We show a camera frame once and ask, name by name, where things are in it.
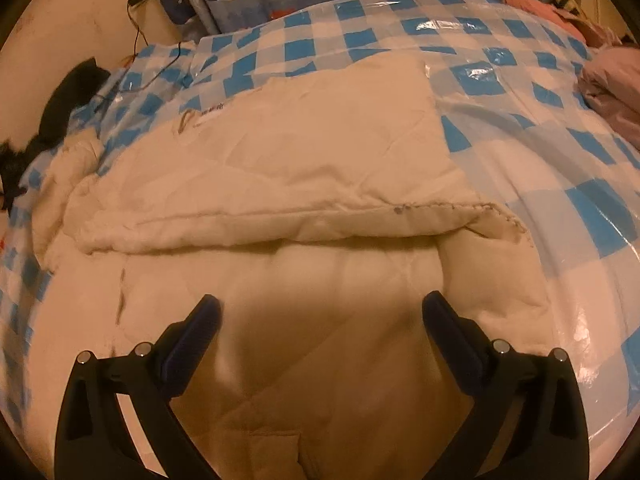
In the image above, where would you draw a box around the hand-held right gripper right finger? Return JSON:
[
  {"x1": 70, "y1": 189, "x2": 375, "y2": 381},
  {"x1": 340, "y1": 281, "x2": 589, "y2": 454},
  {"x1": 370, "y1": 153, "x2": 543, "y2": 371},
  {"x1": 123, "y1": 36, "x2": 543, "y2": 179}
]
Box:
[{"x1": 421, "y1": 291, "x2": 591, "y2": 480}]

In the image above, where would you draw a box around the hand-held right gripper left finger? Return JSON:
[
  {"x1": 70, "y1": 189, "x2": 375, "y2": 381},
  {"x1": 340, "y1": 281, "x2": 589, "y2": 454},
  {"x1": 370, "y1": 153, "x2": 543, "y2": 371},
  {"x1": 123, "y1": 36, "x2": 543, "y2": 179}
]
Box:
[{"x1": 54, "y1": 294, "x2": 221, "y2": 480}]

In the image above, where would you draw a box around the white quilt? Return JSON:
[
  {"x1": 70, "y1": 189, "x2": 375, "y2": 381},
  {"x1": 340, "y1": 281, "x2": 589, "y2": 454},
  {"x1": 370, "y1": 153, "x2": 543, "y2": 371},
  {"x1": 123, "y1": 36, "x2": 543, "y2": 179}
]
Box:
[{"x1": 32, "y1": 52, "x2": 566, "y2": 480}]

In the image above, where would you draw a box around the pink clothes pile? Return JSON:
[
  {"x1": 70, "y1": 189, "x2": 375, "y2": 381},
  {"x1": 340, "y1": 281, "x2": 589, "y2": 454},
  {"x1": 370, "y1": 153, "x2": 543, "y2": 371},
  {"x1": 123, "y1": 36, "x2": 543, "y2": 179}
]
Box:
[{"x1": 502, "y1": 0, "x2": 626, "y2": 50}]

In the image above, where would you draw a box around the blue checkered plastic sheet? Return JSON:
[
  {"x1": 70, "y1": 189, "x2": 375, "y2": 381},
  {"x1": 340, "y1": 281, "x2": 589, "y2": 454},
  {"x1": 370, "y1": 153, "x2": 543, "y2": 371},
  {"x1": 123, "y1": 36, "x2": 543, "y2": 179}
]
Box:
[{"x1": 0, "y1": 0, "x2": 640, "y2": 441}]

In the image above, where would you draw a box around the black cloth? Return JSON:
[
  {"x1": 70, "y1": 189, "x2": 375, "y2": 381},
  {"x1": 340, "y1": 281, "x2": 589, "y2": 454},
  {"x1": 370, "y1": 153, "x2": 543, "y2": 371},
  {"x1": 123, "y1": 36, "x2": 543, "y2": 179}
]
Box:
[{"x1": 0, "y1": 57, "x2": 112, "y2": 211}]

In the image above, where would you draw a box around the folded pink cloth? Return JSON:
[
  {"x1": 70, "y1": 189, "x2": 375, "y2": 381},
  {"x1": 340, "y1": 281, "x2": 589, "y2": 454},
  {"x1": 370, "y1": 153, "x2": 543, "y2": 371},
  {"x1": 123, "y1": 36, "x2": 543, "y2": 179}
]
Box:
[{"x1": 577, "y1": 45, "x2": 640, "y2": 150}]

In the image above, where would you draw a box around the black charger cable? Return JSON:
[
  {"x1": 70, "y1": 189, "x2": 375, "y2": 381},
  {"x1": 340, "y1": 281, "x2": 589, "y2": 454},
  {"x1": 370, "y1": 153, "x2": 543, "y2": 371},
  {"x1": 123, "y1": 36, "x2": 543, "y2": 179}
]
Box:
[{"x1": 90, "y1": 2, "x2": 183, "y2": 111}]

